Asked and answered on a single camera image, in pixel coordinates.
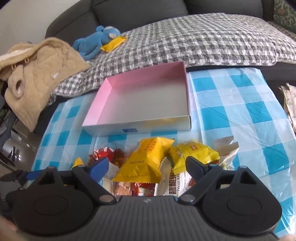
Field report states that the green patterned cushion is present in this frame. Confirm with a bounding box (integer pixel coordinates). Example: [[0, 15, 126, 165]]
[[273, 0, 296, 32]]

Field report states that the white nut snack packet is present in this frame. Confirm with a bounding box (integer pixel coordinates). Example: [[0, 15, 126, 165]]
[[154, 160, 197, 197]]

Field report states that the white green snack packet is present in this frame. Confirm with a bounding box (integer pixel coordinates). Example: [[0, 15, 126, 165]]
[[213, 137, 240, 171]]

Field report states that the beige blanket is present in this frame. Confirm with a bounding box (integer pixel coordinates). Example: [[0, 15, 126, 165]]
[[0, 37, 90, 132]]

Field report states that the large yellow snack packet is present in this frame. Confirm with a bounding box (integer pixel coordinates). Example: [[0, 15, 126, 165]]
[[112, 137, 175, 184]]

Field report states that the yellow packet beside plush toy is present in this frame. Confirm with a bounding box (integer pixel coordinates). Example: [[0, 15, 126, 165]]
[[100, 36, 128, 52]]

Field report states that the blue checked tablecloth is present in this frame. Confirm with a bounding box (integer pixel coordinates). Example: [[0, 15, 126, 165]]
[[30, 66, 296, 237]]

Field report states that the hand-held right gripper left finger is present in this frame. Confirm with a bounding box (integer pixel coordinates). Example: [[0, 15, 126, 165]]
[[30, 156, 116, 205]]

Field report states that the grey checked blanket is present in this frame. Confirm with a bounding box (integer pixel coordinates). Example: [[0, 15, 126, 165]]
[[47, 13, 296, 102]]

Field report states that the yellow snack packet red label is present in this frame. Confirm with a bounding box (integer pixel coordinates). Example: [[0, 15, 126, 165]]
[[168, 140, 220, 178]]

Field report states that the brown cracker packet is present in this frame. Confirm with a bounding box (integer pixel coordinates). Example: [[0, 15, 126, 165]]
[[112, 148, 127, 168]]

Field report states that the beige printed paper bag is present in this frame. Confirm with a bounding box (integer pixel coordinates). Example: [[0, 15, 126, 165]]
[[279, 83, 296, 132]]

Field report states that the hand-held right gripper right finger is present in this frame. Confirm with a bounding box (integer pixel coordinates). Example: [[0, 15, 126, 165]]
[[179, 156, 269, 205]]

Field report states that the gold snack packet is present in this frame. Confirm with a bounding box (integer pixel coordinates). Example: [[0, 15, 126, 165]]
[[72, 158, 85, 169]]

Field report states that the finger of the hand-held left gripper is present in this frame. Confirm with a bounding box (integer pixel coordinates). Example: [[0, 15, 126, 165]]
[[0, 170, 35, 186]]

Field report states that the blue plush toy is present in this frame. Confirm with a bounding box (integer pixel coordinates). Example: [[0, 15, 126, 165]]
[[72, 25, 122, 61]]

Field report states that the dark grey sofa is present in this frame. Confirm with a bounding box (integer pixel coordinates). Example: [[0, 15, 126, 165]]
[[45, 0, 296, 81]]

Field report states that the white cardboard box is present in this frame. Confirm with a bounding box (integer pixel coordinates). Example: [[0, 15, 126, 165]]
[[81, 61, 192, 137]]

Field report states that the red white snack packet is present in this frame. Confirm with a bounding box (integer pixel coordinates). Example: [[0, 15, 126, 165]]
[[115, 181, 158, 197]]

